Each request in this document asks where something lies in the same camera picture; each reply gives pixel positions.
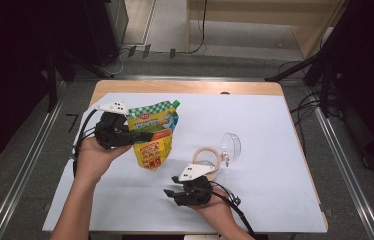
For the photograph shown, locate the clear lidded jar beige rim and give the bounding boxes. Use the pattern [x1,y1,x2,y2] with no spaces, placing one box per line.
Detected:
[192,132,243,183]

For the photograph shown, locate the white floor cable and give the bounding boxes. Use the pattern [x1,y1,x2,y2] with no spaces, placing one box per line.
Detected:
[107,49,125,76]

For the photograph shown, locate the person's right hand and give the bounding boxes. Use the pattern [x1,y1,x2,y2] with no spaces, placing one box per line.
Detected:
[188,187,243,234]

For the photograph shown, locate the person's left hand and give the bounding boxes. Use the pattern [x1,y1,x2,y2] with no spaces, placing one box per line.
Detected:
[74,136,133,185]

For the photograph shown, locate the dark cabinet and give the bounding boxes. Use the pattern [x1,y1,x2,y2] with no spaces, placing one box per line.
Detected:
[83,0,130,67]

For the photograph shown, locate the white table sheet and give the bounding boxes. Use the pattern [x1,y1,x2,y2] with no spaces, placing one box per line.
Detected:
[42,92,329,234]

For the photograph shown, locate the black floor cables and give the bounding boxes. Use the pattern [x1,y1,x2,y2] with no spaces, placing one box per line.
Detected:
[277,60,339,151]

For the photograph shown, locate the aluminium floor rail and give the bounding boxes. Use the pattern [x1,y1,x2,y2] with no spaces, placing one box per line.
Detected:
[0,96,65,240]
[312,105,374,240]

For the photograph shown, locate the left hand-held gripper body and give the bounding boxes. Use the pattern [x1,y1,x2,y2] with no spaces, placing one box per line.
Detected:
[94,101,136,150]

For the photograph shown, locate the light wooden shelf unit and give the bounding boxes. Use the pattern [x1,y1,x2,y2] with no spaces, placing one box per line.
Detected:
[185,0,347,60]

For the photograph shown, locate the black hanging cable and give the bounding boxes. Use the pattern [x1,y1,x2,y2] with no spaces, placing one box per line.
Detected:
[186,0,209,55]

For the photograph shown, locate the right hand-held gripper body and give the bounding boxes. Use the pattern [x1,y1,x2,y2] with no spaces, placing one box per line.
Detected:
[174,163,217,207]

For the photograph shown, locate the yellow green spout pouch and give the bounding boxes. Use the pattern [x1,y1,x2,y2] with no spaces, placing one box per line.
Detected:
[126,99,181,172]

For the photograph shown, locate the black angled floor tape mark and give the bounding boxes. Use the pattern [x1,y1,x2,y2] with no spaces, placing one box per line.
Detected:
[65,112,80,134]

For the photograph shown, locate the black metal stand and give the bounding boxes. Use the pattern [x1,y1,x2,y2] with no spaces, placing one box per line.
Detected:
[264,0,363,118]
[45,44,113,113]

